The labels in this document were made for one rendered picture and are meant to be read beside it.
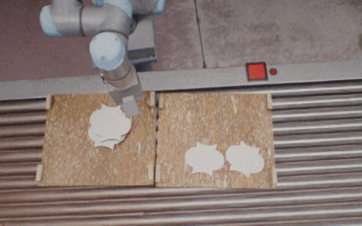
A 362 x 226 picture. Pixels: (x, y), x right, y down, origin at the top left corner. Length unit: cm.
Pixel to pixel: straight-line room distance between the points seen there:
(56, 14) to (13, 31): 202
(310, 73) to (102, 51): 88
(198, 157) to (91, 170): 38
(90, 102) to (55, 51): 137
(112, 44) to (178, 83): 60
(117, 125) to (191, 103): 29
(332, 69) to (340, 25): 133
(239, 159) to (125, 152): 40
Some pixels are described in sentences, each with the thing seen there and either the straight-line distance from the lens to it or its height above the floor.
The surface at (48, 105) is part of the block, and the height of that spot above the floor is 96.
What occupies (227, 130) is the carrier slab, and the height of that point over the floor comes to 94.
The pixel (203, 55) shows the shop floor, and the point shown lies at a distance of 248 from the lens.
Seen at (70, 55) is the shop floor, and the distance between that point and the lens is 265.
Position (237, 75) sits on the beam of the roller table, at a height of 91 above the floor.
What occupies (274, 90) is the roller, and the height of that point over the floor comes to 92.
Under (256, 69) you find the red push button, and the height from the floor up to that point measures 93.
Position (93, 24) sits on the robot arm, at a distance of 89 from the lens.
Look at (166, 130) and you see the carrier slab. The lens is 128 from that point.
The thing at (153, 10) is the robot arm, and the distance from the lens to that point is 128.
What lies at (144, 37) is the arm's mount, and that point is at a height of 96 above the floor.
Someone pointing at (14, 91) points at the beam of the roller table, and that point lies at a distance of 154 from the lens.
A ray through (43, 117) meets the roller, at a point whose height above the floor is 92.
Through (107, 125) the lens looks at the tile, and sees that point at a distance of 126.
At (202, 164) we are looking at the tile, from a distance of 123.
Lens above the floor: 215
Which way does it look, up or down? 69 degrees down
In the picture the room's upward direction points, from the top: 8 degrees counter-clockwise
